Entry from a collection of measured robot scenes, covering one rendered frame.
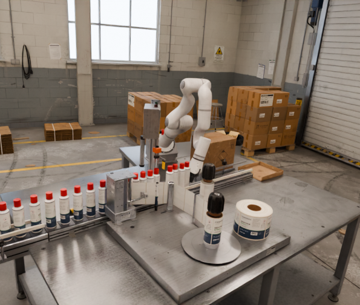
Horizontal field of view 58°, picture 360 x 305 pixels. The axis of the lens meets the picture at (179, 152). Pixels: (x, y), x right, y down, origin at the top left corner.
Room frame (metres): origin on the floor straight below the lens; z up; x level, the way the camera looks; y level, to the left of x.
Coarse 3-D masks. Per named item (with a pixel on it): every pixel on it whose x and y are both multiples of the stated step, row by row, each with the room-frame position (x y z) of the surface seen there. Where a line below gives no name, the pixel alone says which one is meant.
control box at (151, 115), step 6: (144, 108) 1.91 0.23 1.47; (150, 108) 1.92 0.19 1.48; (156, 108) 1.93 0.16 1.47; (144, 114) 1.91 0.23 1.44; (150, 114) 1.91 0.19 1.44; (156, 114) 1.91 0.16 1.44; (144, 120) 1.91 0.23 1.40; (150, 120) 1.91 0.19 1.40; (156, 120) 1.91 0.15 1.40; (144, 126) 1.91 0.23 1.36; (150, 126) 1.91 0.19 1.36; (156, 126) 1.91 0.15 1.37; (144, 132) 1.91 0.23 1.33; (150, 132) 1.91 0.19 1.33; (156, 132) 1.91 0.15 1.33; (144, 138) 1.91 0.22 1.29; (150, 138) 1.91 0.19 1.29; (156, 138) 1.92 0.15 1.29
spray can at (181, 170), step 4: (180, 164) 2.04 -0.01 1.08; (184, 164) 2.05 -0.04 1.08; (180, 168) 2.04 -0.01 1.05; (184, 168) 2.06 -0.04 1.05; (180, 172) 2.03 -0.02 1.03; (184, 172) 2.04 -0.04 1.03; (180, 176) 2.03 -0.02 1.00; (184, 176) 2.04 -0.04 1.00; (180, 180) 2.03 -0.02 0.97; (184, 180) 2.04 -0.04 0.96; (180, 184) 2.03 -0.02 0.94; (184, 184) 2.05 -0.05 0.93
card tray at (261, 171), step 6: (258, 162) 2.81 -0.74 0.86; (240, 168) 2.66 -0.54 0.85; (246, 168) 2.70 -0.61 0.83; (252, 168) 2.71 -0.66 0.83; (258, 168) 2.72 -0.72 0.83; (264, 168) 2.74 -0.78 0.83; (270, 168) 2.73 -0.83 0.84; (276, 168) 2.68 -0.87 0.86; (258, 174) 2.58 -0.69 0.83; (264, 174) 2.59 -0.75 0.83; (270, 174) 2.51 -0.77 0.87; (276, 174) 2.56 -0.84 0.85; (282, 174) 2.62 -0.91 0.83
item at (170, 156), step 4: (148, 140) 2.73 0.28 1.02; (148, 144) 2.74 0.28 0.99; (148, 148) 2.74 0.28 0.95; (172, 148) 2.77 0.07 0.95; (176, 148) 2.79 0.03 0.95; (148, 152) 2.73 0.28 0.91; (160, 152) 2.69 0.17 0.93; (164, 152) 2.70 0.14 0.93; (168, 152) 2.72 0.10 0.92; (172, 152) 2.74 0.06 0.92; (176, 152) 2.76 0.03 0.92; (148, 156) 2.73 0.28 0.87; (160, 156) 2.69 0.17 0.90; (164, 156) 2.70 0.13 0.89; (168, 156) 2.72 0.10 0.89; (172, 156) 2.74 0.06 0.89; (176, 156) 2.76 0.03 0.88; (148, 160) 2.71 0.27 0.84; (160, 160) 2.69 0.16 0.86; (168, 160) 2.72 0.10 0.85; (172, 160) 2.74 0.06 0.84; (176, 160) 2.76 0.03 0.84
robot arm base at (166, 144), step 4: (160, 136) 2.70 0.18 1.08; (164, 136) 2.64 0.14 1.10; (160, 140) 2.70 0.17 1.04; (164, 140) 2.66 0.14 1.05; (168, 140) 2.64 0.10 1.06; (172, 140) 2.67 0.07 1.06; (160, 144) 2.71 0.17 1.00; (164, 144) 2.69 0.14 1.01; (168, 144) 2.70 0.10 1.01; (172, 144) 2.79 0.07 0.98; (164, 148) 2.73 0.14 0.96; (168, 148) 2.74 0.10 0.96
